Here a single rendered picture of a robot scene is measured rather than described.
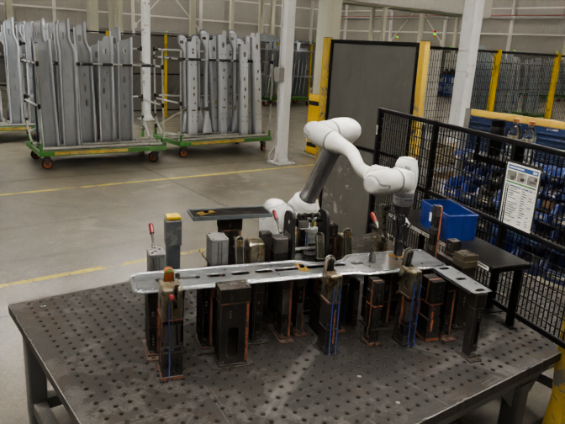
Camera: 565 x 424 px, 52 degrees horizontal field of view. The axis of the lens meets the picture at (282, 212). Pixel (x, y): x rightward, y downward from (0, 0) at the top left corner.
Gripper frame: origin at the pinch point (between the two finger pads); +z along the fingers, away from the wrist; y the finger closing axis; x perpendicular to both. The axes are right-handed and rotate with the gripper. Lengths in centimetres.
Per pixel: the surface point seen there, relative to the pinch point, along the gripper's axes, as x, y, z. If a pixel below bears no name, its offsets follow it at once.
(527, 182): 55, 14, -32
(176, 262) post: -95, -30, 10
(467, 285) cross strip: 13.5, 33.3, 6.0
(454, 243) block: 27.5, 3.6, -1.2
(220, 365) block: -87, 21, 34
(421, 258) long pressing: 12.1, 1.4, 5.7
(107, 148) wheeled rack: -82, -685, 72
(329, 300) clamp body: -43.3, 21.4, 11.5
